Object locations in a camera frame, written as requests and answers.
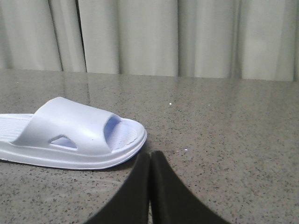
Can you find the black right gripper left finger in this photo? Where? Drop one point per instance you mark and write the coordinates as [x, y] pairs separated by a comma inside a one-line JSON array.
[[130, 204]]

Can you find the pale green curtain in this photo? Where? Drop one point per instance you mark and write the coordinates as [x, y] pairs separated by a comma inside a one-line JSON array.
[[250, 39]]

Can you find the light blue slipper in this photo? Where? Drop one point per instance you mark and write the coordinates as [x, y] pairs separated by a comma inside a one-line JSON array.
[[69, 135]]

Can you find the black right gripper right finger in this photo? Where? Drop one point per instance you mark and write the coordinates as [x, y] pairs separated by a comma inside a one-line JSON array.
[[171, 201]]

